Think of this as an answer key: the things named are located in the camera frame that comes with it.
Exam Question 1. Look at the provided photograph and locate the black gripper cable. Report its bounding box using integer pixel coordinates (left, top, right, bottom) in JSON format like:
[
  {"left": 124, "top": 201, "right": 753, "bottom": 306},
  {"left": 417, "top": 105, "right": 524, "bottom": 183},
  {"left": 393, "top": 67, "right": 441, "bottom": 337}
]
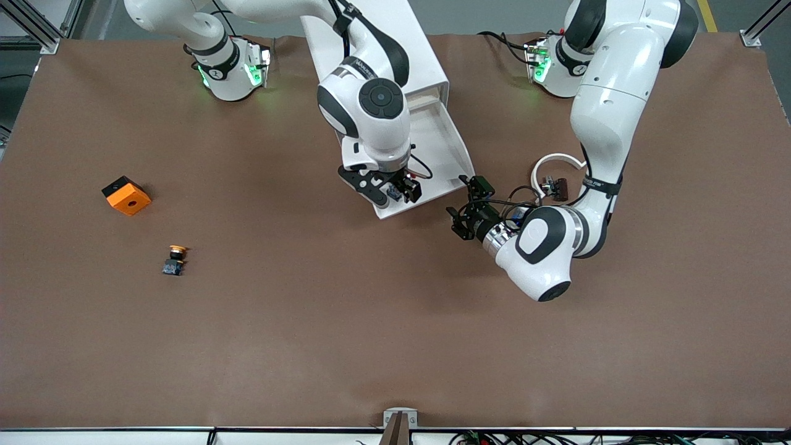
[
  {"left": 502, "top": 184, "right": 546, "bottom": 216},
  {"left": 408, "top": 151, "right": 434, "bottom": 182}
]

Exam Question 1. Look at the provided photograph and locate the white curved cable part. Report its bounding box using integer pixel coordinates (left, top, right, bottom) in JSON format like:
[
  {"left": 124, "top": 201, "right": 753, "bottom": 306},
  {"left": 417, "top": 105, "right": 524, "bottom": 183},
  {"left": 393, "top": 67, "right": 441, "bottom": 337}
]
[{"left": 533, "top": 153, "right": 586, "bottom": 200}]

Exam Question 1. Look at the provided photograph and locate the yellow push button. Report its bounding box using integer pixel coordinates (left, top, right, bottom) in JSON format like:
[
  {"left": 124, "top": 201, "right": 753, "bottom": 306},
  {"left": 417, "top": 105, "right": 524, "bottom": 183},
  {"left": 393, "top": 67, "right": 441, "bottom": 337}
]
[{"left": 162, "top": 245, "right": 188, "bottom": 277}]

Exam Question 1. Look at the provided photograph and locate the silver base connector bracket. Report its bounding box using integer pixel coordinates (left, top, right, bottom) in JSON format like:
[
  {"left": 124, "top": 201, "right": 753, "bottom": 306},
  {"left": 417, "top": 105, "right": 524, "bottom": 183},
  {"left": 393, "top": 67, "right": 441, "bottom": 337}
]
[
  {"left": 246, "top": 38, "right": 273, "bottom": 88},
  {"left": 525, "top": 37, "right": 552, "bottom": 84}
]

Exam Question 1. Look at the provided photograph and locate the aluminium frame post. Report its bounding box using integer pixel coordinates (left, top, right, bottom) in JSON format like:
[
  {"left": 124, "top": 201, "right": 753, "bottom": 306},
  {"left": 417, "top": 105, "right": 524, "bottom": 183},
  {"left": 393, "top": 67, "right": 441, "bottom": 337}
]
[
  {"left": 0, "top": 0, "right": 84, "bottom": 55},
  {"left": 740, "top": 0, "right": 791, "bottom": 48}
]

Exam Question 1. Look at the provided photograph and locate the black base power cable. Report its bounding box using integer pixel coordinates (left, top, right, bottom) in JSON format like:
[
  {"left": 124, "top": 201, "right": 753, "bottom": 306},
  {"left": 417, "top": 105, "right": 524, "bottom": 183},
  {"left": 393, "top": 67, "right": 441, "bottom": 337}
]
[{"left": 478, "top": 30, "right": 533, "bottom": 66}]

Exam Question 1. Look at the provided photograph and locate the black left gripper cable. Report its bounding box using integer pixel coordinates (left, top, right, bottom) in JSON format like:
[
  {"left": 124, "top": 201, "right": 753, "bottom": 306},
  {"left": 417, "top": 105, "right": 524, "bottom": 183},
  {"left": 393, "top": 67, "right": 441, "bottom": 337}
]
[{"left": 502, "top": 184, "right": 546, "bottom": 216}]

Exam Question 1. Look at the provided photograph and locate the orange and black box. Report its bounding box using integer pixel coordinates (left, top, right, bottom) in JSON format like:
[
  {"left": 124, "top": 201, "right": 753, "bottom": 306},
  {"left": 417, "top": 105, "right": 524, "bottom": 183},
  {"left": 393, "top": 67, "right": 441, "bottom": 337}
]
[{"left": 101, "top": 176, "right": 152, "bottom": 216}]

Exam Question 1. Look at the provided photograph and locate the black cable bundle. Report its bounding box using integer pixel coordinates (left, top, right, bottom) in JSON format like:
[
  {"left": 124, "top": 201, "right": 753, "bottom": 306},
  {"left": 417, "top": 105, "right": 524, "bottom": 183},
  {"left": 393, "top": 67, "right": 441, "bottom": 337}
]
[{"left": 448, "top": 431, "right": 791, "bottom": 445}]

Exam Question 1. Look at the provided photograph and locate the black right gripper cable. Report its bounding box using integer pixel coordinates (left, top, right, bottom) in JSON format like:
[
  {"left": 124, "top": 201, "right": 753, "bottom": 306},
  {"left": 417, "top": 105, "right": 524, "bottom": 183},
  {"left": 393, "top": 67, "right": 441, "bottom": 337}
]
[{"left": 408, "top": 151, "right": 434, "bottom": 182}]

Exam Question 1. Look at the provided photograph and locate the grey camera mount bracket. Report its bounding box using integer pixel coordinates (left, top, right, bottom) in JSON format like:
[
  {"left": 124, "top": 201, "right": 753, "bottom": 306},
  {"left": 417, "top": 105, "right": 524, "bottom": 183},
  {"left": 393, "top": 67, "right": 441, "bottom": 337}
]
[{"left": 378, "top": 408, "right": 418, "bottom": 445}]

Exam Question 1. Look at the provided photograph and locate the brown table cover sheet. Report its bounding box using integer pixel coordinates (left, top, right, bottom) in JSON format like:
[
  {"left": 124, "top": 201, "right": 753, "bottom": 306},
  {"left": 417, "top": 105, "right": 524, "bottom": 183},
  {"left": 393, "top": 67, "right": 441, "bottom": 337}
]
[{"left": 0, "top": 32, "right": 791, "bottom": 430}]

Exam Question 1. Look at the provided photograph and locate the white table edge rail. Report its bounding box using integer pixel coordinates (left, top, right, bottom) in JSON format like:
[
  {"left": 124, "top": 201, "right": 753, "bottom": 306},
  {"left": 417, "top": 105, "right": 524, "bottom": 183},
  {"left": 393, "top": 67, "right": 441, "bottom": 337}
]
[{"left": 0, "top": 425, "right": 791, "bottom": 445}]

